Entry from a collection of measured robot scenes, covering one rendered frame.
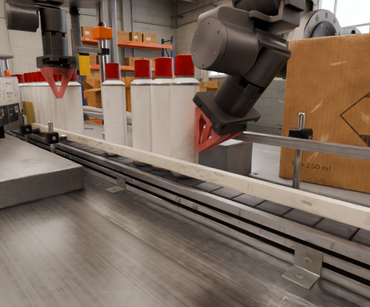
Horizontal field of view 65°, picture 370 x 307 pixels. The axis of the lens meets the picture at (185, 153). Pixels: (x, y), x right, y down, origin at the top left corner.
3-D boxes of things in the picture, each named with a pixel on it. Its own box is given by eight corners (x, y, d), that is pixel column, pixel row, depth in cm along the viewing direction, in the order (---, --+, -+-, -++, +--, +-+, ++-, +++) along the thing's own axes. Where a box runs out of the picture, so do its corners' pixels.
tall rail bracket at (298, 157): (268, 217, 46) (275, 114, 43) (289, 205, 51) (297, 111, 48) (286, 224, 44) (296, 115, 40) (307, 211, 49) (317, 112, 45)
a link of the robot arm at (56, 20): (67, 5, 68) (62, 11, 73) (35, 0, 64) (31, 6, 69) (69, 37, 70) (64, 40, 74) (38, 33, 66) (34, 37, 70)
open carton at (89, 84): (79, 106, 411) (77, 78, 403) (109, 105, 438) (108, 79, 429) (89, 107, 381) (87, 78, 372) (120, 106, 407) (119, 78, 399)
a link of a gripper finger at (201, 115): (176, 137, 49) (202, 94, 43) (204, 131, 54) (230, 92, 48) (199, 167, 47) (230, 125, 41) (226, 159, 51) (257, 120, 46)
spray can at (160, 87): (146, 167, 57) (143, 58, 53) (167, 162, 61) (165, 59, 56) (164, 172, 53) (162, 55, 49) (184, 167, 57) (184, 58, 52)
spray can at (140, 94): (128, 162, 61) (123, 59, 56) (148, 158, 64) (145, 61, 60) (143, 167, 57) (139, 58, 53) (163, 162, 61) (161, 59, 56)
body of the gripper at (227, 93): (188, 102, 43) (213, 58, 38) (230, 98, 50) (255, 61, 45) (215, 133, 40) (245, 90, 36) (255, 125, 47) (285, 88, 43)
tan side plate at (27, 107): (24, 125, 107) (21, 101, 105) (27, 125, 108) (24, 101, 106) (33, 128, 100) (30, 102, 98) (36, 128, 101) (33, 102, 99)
